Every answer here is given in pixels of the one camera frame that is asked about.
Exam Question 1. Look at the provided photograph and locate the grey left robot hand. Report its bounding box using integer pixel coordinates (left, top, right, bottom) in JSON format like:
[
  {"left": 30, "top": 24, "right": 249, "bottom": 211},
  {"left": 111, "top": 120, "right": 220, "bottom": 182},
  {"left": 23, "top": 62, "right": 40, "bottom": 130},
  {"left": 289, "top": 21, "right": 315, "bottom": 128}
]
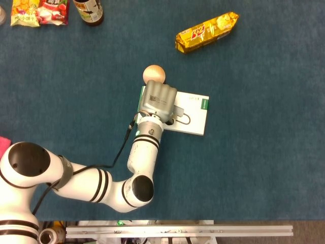
[{"left": 139, "top": 79, "right": 184, "bottom": 127}]

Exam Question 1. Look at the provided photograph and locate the white product box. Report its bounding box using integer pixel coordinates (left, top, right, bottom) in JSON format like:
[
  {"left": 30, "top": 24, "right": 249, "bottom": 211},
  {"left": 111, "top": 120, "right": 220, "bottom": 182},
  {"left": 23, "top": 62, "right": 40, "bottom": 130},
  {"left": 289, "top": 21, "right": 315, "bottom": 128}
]
[{"left": 137, "top": 85, "right": 210, "bottom": 137}]

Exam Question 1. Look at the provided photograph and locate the peach coloured ball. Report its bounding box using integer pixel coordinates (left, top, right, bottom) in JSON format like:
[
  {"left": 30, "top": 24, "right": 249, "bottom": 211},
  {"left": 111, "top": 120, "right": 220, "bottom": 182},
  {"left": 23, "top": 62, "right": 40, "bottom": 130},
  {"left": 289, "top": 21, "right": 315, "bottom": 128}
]
[{"left": 143, "top": 65, "right": 167, "bottom": 84}]

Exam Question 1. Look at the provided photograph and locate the golden biscuit packet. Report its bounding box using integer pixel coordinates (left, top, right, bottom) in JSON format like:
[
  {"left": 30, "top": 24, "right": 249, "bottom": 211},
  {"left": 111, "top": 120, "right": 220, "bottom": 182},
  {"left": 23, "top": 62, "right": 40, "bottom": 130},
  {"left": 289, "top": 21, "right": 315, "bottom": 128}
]
[{"left": 175, "top": 11, "right": 240, "bottom": 54}]

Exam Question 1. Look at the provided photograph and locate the blue table cloth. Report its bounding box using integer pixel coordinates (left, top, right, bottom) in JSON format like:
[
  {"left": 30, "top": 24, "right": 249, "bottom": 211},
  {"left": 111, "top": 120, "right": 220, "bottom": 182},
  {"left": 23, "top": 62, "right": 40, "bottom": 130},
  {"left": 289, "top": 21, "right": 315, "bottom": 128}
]
[{"left": 0, "top": 0, "right": 325, "bottom": 221}]

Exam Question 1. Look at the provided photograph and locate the brown sauce bottle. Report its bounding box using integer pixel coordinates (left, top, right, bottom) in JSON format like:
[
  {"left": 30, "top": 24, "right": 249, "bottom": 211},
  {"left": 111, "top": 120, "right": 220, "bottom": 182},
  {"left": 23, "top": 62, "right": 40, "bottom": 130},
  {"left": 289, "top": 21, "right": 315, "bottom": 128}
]
[{"left": 73, "top": 0, "right": 105, "bottom": 27}]

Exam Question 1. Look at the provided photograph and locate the red white snack pouch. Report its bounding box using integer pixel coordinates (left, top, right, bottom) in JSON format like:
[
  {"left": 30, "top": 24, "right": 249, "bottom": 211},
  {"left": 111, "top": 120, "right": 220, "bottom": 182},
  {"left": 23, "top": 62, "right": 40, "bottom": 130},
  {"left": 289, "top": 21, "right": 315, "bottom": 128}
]
[{"left": 35, "top": 0, "right": 70, "bottom": 25}]

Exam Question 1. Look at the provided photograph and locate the yellow green snack bag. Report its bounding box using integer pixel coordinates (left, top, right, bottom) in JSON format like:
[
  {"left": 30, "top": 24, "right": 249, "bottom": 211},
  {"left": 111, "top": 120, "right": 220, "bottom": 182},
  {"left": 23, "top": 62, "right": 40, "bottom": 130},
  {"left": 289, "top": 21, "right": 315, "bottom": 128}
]
[{"left": 10, "top": 0, "right": 41, "bottom": 27}]

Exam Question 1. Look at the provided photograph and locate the pink cloth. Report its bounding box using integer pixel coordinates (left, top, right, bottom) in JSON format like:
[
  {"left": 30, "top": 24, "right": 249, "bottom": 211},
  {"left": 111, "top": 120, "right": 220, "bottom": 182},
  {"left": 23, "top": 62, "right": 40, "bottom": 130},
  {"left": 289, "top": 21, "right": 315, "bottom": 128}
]
[{"left": 0, "top": 136, "right": 12, "bottom": 158}]

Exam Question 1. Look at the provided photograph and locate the tape roll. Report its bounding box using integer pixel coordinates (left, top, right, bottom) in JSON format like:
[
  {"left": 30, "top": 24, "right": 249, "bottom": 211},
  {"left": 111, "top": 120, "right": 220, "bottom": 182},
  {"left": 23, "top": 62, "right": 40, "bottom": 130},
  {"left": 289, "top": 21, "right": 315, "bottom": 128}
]
[{"left": 39, "top": 228, "right": 60, "bottom": 244}]

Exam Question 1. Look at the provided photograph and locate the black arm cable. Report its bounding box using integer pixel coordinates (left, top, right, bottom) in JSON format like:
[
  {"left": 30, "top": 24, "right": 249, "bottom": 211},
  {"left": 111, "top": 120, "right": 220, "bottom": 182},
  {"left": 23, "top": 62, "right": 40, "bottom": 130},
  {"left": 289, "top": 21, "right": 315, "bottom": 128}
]
[{"left": 31, "top": 119, "right": 137, "bottom": 216}]

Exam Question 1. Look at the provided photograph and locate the aluminium profile rail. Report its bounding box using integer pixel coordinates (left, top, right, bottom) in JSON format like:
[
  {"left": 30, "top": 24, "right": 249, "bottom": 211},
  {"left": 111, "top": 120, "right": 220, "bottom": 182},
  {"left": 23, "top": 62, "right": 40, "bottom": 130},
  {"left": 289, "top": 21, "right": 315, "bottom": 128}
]
[{"left": 65, "top": 225, "right": 294, "bottom": 239}]

